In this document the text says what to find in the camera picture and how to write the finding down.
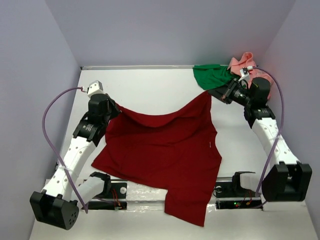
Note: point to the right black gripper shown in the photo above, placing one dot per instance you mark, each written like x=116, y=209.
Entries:
x=225, y=91

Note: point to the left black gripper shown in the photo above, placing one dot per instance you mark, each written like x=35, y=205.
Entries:
x=114, y=107

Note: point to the red t-shirt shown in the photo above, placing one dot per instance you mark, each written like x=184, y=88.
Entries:
x=176, y=152

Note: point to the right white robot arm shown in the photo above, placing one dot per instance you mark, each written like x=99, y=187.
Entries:
x=284, y=178

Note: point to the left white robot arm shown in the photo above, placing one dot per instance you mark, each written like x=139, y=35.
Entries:
x=59, y=202

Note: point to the green t-shirt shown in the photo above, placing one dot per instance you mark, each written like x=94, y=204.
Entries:
x=212, y=76

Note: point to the pink t-shirt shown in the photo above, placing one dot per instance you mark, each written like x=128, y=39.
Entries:
x=247, y=60

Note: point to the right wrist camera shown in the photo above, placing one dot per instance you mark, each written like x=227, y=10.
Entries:
x=245, y=77

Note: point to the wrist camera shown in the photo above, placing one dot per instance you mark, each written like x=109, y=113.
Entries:
x=95, y=87
x=245, y=77

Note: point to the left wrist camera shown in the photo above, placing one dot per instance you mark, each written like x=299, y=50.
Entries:
x=95, y=87

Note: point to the metal rail back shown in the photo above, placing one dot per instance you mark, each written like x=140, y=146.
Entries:
x=134, y=67

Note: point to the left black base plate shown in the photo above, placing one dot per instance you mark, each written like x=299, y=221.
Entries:
x=113, y=200

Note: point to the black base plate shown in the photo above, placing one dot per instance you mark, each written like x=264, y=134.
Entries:
x=229, y=198
x=113, y=200

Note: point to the metal rail front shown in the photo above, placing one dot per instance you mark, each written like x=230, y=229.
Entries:
x=219, y=179

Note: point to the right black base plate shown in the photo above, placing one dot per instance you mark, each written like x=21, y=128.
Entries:
x=229, y=198

